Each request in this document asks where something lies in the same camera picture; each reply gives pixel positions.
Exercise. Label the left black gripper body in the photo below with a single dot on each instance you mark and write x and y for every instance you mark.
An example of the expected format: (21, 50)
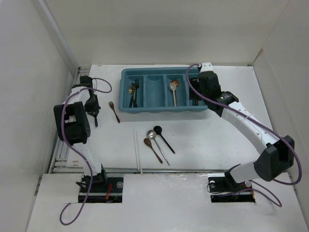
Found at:
(91, 105)

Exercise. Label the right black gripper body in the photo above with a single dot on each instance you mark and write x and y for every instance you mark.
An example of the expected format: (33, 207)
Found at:
(194, 82)

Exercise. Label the copper spoon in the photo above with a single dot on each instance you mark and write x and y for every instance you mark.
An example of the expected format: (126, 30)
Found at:
(177, 84)

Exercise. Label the white spoon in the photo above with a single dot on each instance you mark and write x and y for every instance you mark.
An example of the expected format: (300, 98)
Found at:
(172, 87)

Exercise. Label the black spoon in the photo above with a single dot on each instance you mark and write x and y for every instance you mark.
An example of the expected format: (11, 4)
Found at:
(158, 131)

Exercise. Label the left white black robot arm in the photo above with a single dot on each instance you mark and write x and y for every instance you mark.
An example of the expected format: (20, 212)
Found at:
(73, 126)

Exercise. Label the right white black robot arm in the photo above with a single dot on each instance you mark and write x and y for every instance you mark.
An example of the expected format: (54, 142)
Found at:
(277, 153)

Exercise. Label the blue plastic cutlery tray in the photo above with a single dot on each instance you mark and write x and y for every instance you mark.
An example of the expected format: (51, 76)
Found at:
(154, 95)

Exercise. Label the white chopstick left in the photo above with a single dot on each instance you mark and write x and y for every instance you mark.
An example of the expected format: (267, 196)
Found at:
(136, 151)

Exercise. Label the white chopstick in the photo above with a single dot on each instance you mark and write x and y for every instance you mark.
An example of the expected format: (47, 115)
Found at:
(136, 151)

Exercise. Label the brown wooden spoon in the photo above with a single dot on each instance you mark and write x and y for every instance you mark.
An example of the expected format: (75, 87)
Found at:
(149, 144)

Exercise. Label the silver metal spoon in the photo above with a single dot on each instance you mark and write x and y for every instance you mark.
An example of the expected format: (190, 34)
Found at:
(151, 134)

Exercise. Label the white chopstick right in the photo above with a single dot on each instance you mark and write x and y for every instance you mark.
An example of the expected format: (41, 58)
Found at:
(138, 152)

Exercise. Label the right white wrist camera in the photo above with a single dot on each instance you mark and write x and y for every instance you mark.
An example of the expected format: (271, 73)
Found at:
(205, 67)

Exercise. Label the aluminium rail front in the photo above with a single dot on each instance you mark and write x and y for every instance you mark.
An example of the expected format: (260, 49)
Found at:
(161, 171)

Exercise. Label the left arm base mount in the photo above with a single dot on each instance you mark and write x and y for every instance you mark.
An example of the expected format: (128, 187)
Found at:
(112, 192)

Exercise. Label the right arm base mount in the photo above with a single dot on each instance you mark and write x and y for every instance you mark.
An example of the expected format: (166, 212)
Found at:
(224, 191)

